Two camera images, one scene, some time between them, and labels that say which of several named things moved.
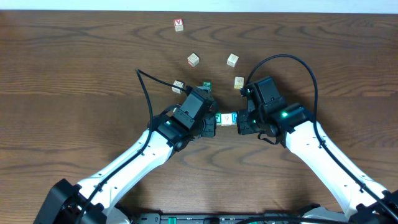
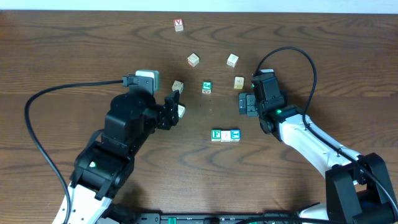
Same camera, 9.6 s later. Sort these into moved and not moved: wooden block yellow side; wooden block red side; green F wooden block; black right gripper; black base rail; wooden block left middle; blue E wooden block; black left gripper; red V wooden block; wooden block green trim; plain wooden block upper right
Moved: wooden block green trim; black left gripper; blue E wooden block; black right gripper; green F wooden block
Not moved: wooden block red side; wooden block yellow side; wooden block left middle; black base rail; red V wooden block; plain wooden block upper right
